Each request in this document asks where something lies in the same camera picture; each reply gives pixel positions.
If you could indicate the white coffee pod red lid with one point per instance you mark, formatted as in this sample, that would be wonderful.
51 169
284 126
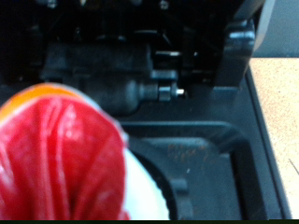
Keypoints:
62 155

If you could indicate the black Keurig coffee machine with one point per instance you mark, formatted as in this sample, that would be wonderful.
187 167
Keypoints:
202 171

